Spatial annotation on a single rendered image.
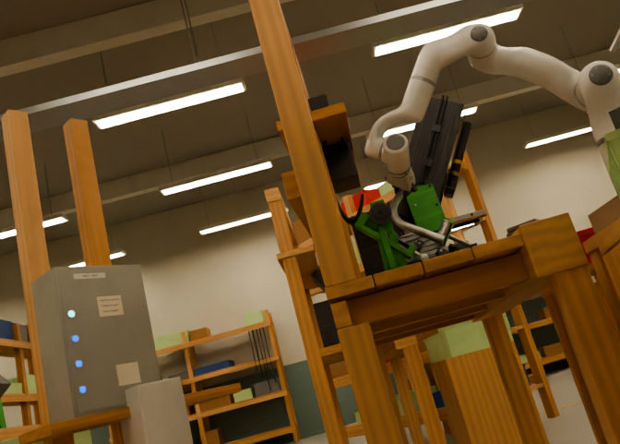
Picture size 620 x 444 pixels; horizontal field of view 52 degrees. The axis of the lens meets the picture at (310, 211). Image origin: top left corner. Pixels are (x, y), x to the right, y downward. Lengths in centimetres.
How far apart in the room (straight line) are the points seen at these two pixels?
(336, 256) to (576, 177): 1105
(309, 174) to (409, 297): 46
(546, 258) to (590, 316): 18
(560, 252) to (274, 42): 104
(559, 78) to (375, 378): 112
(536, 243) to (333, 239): 55
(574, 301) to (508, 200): 1041
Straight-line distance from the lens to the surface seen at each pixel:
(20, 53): 686
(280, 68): 199
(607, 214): 204
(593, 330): 181
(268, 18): 208
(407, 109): 217
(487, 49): 217
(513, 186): 1229
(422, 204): 246
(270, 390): 1088
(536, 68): 218
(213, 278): 1177
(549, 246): 181
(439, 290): 184
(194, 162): 1017
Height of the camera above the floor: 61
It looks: 16 degrees up
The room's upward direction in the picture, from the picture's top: 15 degrees counter-clockwise
